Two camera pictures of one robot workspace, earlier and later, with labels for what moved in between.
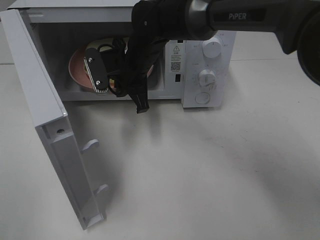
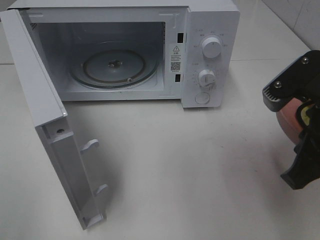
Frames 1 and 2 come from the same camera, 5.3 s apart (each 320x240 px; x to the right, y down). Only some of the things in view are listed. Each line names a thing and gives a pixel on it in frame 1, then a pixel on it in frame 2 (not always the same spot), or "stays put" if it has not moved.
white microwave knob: (212, 47) stays put
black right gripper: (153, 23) -> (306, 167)
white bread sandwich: (112, 81) -> (304, 116)
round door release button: (202, 98) stays put
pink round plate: (79, 72) -> (287, 116)
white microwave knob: (207, 78) stays put
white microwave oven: (85, 42) stays put
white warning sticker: (176, 56) stays put
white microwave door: (55, 127) stays put
